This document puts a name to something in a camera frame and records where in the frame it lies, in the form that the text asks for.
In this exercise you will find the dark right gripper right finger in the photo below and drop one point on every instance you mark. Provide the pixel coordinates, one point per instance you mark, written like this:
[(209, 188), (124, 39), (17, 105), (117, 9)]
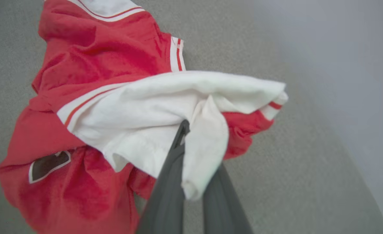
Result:
[(224, 211)]

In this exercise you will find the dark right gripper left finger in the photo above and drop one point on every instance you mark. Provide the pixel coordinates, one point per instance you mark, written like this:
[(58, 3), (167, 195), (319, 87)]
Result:
[(165, 201)]

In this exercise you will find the red white basketball jersey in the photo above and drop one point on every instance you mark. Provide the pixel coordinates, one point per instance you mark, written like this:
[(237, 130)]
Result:
[(97, 58)]

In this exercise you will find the grey fabric sofa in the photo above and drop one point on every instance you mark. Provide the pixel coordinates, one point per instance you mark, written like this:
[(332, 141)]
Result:
[(276, 182)]

